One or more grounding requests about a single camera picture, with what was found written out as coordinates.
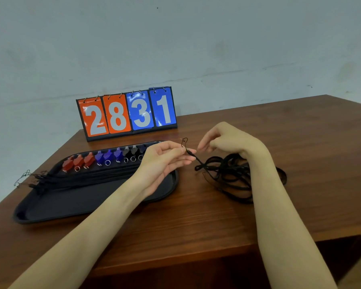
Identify person's left hand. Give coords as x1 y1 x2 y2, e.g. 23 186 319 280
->
131 140 197 199

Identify person's right hand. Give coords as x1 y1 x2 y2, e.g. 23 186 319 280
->
197 122 270 161

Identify tangle of black lanyards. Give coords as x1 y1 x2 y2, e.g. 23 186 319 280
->
194 153 288 204

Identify black lanyard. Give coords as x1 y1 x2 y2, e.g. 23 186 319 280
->
180 137 207 167

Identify straightened black lanyards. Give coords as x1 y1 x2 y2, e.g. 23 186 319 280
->
13 164 142 195

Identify black plastic tray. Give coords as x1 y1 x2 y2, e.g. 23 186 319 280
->
12 140 180 225

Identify wooden desk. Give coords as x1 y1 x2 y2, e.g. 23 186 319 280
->
81 255 271 289

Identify person's right forearm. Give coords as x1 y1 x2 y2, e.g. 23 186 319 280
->
246 147 337 289

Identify person's left forearm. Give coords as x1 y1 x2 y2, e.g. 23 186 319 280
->
7 182 151 289

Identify orange and blue flip scoreboard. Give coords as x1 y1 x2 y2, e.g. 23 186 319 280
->
75 86 178 143

